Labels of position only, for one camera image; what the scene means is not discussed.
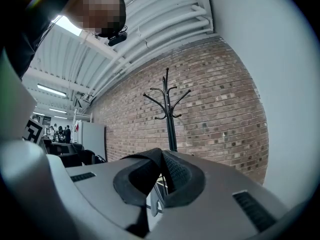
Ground long ceiling light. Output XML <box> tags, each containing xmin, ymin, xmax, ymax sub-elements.
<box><xmin>36</xmin><ymin>83</ymin><xmax>68</xmax><ymax>97</ymax></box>
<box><xmin>48</xmin><ymin>107</ymin><xmax>68</xmax><ymax>115</ymax></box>

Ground white ceiling pipes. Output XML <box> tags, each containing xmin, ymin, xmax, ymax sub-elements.
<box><xmin>82</xmin><ymin>0</ymin><xmax>216</xmax><ymax>102</ymax></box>

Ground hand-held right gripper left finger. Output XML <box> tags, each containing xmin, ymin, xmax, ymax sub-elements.
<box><xmin>64</xmin><ymin>147</ymin><xmax>164</xmax><ymax>235</ymax></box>

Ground person's black clothing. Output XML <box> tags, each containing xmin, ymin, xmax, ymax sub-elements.
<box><xmin>0</xmin><ymin>0</ymin><xmax>86</xmax><ymax>80</ymax></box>

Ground person's head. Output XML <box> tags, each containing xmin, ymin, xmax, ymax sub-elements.
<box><xmin>67</xmin><ymin>0</ymin><xmax>127</xmax><ymax>39</ymax></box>

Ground black metal coat rack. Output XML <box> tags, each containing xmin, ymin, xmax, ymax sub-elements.
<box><xmin>142</xmin><ymin>67</ymin><xmax>192</xmax><ymax>153</ymax></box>

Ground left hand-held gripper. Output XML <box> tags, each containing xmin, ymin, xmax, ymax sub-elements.
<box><xmin>21</xmin><ymin>117</ymin><xmax>83</xmax><ymax>157</ymax></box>

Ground grey metal cabinet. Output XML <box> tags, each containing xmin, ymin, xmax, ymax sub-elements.
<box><xmin>81</xmin><ymin>121</ymin><xmax>108</xmax><ymax>163</ymax></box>

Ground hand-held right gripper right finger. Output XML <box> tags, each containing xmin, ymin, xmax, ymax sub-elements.
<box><xmin>148</xmin><ymin>150</ymin><xmax>290</xmax><ymax>240</ymax></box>

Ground bright ceiling light panel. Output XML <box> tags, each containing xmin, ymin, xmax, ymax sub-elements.
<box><xmin>51</xmin><ymin>15</ymin><xmax>85</xmax><ymax>37</ymax></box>

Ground black head-mounted camera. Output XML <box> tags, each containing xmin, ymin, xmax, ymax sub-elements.
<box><xmin>107</xmin><ymin>25</ymin><xmax>129</xmax><ymax>47</ymax></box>

